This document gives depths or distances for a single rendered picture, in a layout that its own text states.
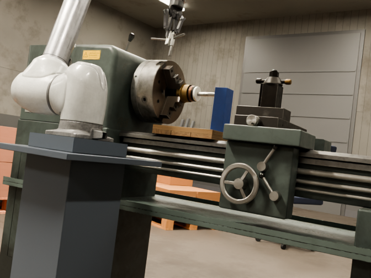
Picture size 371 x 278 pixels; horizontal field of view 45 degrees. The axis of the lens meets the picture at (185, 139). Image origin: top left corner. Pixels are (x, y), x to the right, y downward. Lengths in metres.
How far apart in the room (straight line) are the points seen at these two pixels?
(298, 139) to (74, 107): 0.79
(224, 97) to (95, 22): 8.56
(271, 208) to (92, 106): 0.74
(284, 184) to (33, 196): 0.89
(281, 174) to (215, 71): 8.85
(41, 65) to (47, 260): 0.70
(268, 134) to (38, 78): 0.86
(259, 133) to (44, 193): 0.79
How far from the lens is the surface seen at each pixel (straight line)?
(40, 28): 9.54
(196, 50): 10.89
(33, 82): 1.73
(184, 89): 2.12
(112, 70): 2.11
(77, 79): 1.61
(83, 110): 1.59
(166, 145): 2.00
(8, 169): 4.61
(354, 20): 9.36
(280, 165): 1.67
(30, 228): 1.66
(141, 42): 11.46
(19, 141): 2.47
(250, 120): 1.70
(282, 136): 1.63
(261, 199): 1.69
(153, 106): 2.09
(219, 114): 2.02
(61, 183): 1.53
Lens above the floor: 0.79
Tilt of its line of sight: 2 degrees up
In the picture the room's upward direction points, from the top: 7 degrees clockwise
